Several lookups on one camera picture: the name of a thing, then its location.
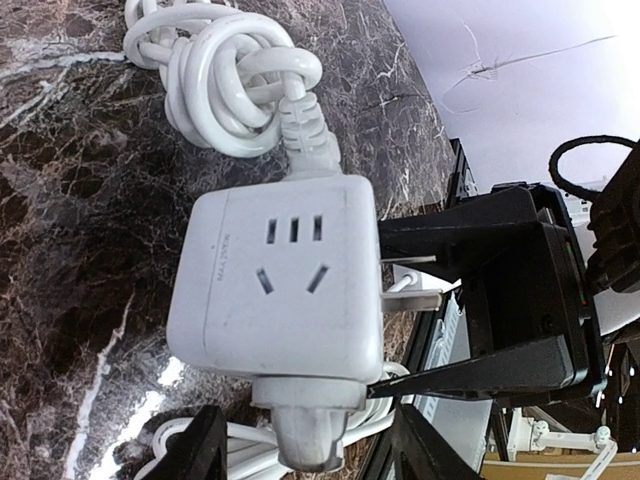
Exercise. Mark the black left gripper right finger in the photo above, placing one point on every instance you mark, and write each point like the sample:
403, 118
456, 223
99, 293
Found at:
421, 453

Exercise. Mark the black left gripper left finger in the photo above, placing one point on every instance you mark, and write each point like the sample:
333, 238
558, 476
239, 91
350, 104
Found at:
200, 453

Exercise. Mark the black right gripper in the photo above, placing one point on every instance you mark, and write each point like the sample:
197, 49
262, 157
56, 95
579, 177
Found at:
533, 330

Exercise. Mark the white plug with cable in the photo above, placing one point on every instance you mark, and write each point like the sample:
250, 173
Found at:
318, 406

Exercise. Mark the white cube socket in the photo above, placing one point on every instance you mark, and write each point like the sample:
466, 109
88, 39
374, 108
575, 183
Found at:
282, 279

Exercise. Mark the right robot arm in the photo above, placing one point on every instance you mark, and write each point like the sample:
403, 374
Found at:
606, 224

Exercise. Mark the white power strip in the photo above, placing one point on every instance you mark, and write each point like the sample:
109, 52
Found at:
406, 279

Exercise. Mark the white slotted cable duct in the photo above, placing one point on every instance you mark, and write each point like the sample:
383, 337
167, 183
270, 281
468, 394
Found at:
447, 341

